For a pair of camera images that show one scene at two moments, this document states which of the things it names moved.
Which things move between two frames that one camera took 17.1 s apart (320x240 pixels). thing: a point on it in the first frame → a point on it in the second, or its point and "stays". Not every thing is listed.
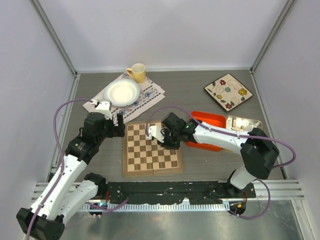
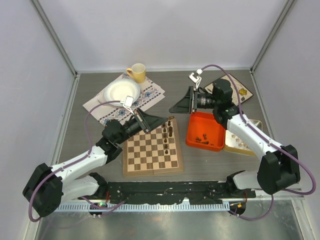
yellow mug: [138, 72] stays
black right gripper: [164, 133] → [188, 103]
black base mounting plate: [167, 191] stays
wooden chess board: [142, 155] stays
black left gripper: [116, 131] → [148, 122]
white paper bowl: [122, 92] stays
